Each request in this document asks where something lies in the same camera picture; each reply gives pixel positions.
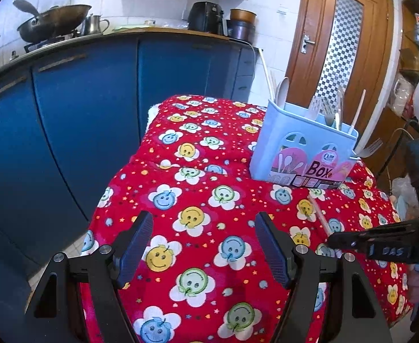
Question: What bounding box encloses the beige chopstick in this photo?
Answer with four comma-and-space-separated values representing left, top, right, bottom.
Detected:
349, 89, 366, 133
308, 198, 333, 238

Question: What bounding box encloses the wooden door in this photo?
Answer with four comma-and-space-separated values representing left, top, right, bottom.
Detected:
286, 0, 396, 140

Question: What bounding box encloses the metal door handle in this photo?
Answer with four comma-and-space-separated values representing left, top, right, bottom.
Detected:
302, 34, 316, 55

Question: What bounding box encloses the clear plastic bag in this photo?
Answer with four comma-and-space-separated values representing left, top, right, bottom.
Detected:
390, 177, 415, 218
392, 75, 415, 117

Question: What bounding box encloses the long pale chopstick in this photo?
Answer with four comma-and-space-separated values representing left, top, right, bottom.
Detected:
260, 51, 274, 101

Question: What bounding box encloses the metal cup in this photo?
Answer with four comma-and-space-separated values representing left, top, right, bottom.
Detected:
84, 14, 110, 36

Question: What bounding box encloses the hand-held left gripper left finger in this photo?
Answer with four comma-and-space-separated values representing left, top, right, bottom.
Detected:
24, 211, 155, 343

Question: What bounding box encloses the gas stove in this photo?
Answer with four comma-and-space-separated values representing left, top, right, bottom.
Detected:
24, 32, 82, 54

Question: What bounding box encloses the brown pot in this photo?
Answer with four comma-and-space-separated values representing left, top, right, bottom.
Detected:
229, 8, 257, 22

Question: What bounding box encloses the beige plastic spoon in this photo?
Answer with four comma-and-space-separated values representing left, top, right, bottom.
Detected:
274, 77, 290, 109

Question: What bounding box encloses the light blue utensil box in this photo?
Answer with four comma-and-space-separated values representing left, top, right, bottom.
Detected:
249, 99, 359, 191

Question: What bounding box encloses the beige plastic fork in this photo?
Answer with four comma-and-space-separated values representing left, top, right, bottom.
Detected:
305, 95, 322, 120

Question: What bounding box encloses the metal spatula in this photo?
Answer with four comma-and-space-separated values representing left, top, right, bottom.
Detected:
13, 0, 41, 19

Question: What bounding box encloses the black air fryer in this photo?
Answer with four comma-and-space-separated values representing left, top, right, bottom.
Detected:
188, 2, 225, 34

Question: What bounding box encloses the kitchen countertop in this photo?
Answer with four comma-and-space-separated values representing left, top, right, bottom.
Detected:
0, 27, 232, 86

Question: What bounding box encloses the red smiley flower printed cloth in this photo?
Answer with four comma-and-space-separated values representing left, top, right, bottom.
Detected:
81, 95, 415, 343

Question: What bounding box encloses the dark metal wok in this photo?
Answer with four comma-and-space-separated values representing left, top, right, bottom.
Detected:
17, 4, 92, 43

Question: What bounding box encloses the dark pot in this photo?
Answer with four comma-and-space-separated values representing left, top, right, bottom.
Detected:
227, 19, 256, 41

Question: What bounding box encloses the black cable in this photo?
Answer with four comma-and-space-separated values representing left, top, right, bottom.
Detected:
377, 119, 419, 186

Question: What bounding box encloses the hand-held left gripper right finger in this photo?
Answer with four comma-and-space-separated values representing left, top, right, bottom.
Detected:
254, 212, 392, 343

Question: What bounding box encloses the white cable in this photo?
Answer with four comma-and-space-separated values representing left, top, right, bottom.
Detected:
247, 41, 261, 75

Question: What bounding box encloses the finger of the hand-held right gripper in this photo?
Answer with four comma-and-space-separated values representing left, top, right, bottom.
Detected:
327, 220, 419, 262

